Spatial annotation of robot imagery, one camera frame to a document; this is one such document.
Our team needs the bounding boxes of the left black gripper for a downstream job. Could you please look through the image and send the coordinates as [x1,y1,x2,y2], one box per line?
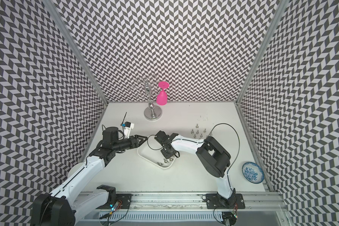
[113,135,148,153]

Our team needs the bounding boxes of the blue patterned bowl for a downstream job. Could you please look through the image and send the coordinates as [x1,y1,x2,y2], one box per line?
[242,162,265,184]

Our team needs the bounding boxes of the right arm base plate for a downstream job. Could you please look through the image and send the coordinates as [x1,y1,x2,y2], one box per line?
[205,193,245,210]

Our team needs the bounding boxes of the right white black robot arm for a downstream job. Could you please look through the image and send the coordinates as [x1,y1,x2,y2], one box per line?
[154,131,235,200]

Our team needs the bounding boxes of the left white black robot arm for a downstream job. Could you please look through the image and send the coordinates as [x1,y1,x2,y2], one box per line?
[30,127,148,226]

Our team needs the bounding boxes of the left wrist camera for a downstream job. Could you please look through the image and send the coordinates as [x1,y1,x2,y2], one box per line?
[121,121,134,133]

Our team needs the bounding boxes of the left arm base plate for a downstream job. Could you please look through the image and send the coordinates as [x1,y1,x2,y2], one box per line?
[97,193,132,210]

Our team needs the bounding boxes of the chrome glass holder stand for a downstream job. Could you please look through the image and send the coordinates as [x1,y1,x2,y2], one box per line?
[135,76,163,121]

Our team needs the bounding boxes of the white rectangular storage tray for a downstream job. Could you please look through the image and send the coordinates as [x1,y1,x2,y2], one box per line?
[137,136,176,170]

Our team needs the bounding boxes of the pink plastic wine glass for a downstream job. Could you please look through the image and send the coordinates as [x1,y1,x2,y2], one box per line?
[156,81,169,105]

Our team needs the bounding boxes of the aluminium front rail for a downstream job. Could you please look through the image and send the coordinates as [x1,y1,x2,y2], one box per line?
[49,191,289,212]

